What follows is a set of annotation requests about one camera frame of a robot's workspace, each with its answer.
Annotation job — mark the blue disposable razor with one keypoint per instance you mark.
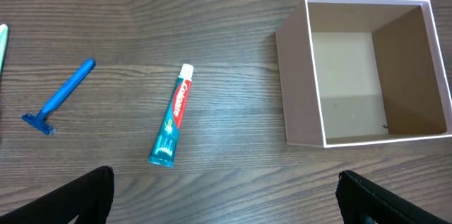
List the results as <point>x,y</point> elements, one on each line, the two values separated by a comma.
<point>38,120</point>

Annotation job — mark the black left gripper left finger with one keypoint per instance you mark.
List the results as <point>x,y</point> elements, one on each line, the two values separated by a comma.
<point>87,199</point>

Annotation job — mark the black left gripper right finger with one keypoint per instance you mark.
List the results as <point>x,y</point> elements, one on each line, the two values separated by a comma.
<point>363,202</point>

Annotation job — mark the green white toothbrush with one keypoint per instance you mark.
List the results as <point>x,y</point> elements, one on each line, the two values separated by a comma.
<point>3,43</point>

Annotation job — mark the open white cardboard box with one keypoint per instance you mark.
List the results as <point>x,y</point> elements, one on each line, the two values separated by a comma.
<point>362,72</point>

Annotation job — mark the Colgate toothpaste tube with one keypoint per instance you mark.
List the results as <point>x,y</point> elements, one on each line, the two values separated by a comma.
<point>165,146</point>

